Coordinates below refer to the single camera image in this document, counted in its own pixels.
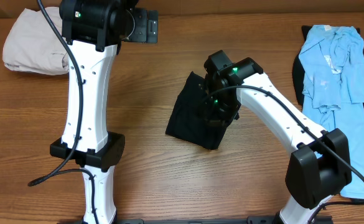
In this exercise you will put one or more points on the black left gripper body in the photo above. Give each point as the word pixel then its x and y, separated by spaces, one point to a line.
pixel 152 25

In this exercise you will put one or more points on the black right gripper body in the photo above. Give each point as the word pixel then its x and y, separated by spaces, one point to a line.
pixel 220 121

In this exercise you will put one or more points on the black t-shirt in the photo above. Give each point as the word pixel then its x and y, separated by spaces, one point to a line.
pixel 186 124

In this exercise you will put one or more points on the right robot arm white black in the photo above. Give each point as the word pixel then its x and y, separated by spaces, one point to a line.
pixel 318 159

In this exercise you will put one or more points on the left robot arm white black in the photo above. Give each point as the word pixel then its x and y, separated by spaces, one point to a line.
pixel 94 32

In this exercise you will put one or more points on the beige folded shorts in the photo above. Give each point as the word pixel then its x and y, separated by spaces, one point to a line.
pixel 32 46

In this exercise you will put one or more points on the light blue shirt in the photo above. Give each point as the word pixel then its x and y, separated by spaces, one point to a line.
pixel 332 59

